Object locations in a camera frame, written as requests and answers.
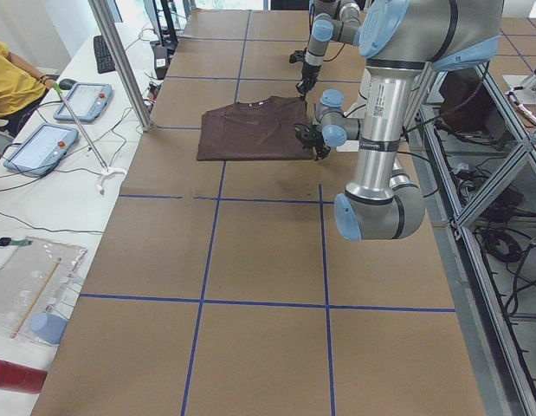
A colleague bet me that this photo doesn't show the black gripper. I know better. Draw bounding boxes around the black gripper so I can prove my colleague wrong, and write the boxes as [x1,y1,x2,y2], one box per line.
[293,123,331,161]
[289,49,323,101]

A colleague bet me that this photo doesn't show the dark brown t-shirt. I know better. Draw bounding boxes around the dark brown t-shirt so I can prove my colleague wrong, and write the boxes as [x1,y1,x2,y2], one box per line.
[197,96,313,161]

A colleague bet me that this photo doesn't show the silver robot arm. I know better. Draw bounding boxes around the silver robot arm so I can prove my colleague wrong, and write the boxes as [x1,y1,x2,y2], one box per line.
[289,0,365,101]
[296,1,504,240]

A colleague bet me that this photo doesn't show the black keyboard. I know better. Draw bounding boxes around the black keyboard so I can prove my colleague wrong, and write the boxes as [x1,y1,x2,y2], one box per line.
[93,35,115,74]

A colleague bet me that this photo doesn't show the long metal grabber stick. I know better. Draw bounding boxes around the long metal grabber stick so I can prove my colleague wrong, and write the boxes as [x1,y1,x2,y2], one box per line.
[53,82,127,195]

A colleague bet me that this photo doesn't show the upper teach pendant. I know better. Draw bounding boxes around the upper teach pendant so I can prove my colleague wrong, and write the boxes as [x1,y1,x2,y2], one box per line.
[62,82,113,124]

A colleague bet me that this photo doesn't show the teach pendant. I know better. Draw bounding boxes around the teach pendant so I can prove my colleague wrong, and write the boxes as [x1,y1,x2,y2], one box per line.
[62,82,113,124]
[3,123,79,177]

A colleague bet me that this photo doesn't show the black computer mouse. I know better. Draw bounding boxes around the black computer mouse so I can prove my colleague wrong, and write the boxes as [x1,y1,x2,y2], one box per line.
[58,78,76,90]

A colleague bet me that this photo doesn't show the lower teach pendant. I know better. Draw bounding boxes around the lower teach pendant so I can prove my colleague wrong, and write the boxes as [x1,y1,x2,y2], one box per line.
[3,123,79,177]

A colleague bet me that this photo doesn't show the person in yellow shirt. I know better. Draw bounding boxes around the person in yellow shirt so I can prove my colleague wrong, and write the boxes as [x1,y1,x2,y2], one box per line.
[0,42,55,138]

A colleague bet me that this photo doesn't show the clear plastic bag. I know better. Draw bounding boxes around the clear plastic bag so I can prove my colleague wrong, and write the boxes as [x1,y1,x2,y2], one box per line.
[0,237,87,346]

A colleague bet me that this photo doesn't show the blue plastic cup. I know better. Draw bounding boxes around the blue plastic cup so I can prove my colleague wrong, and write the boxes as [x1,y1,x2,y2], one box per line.
[29,313,68,345]

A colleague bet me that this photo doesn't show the red cylinder bottle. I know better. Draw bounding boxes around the red cylinder bottle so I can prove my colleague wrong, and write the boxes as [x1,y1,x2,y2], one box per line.
[0,360,48,394]

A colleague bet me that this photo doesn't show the aluminium frame post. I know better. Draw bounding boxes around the aluminium frame post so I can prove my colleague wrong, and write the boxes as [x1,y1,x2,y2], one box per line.
[88,0,152,132]

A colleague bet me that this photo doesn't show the green strap smartwatch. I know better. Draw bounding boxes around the green strap smartwatch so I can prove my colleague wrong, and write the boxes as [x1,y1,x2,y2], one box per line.
[0,237,33,247]

